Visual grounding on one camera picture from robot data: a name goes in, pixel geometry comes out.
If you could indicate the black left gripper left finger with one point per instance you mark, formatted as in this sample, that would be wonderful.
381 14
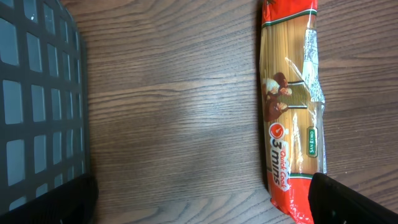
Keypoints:
71 203

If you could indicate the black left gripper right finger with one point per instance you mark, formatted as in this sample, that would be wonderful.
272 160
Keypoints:
334 203

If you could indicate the orange spaghetti packet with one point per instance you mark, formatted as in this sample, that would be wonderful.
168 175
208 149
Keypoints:
292 103

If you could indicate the grey plastic shopping basket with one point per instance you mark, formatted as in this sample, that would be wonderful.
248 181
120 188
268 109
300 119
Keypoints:
44 100

